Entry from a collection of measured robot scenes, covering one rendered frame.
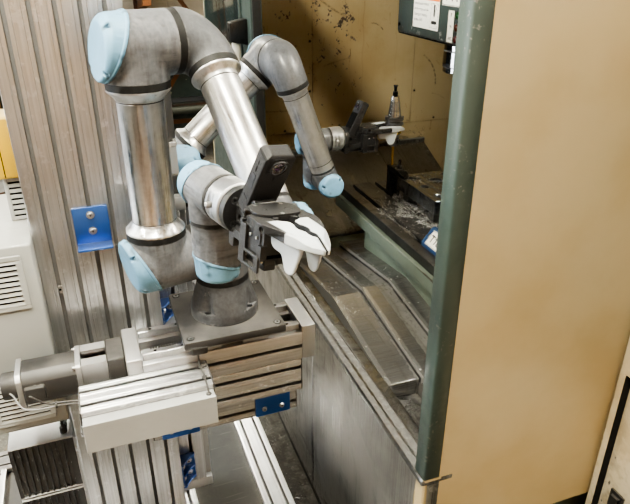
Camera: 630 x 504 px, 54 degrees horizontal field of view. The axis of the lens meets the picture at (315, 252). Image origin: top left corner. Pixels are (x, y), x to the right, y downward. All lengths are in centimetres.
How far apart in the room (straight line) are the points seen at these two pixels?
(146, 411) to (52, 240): 43
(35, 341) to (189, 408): 40
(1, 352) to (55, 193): 37
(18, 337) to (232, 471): 97
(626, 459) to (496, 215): 72
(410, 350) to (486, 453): 54
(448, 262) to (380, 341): 86
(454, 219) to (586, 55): 32
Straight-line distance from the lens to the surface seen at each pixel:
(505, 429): 139
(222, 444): 231
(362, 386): 158
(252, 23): 213
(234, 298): 136
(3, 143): 147
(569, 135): 112
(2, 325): 150
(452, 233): 104
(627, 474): 160
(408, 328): 193
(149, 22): 115
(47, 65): 135
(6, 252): 142
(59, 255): 147
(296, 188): 295
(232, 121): 112
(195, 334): 136
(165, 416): 133
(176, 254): 126
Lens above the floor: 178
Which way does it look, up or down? 26 degrees down
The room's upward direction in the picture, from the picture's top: straight up
